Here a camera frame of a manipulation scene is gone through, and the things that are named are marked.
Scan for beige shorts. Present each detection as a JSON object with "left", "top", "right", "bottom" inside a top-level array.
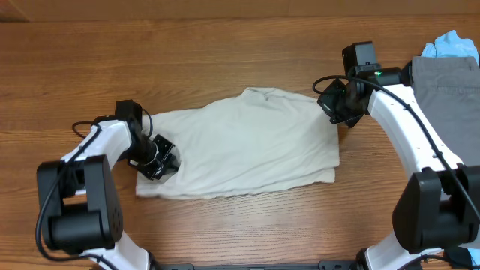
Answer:
[{"left": 136, "top": 87, "right": 340, "bottom": 200}]

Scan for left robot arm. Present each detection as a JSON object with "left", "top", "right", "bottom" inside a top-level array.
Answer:
[{"left": 35, "top": 100, "right": 178, "bottom": 269}]

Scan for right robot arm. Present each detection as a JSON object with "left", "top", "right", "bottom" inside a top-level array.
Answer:
[{"left": 317, "top": 41, "right": 479, "bottom": 270}]

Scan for grey shorts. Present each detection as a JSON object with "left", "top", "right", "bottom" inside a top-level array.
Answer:
[{"left": 412, "top": 57, "right": 479, "bottom": 167}]

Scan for light blue garment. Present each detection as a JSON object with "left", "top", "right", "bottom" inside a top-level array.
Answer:
[{"left": 421, "top": 30, "right": 479, "bottom": 62}]

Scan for black garment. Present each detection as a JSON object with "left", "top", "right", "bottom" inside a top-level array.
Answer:
[{"left": 444, "top": 247, "right": 474, "bottom": 269}]

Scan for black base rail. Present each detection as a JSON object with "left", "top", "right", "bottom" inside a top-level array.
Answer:
[{"left": 151, "top": 259, "right": 365, "bottom": 270}]

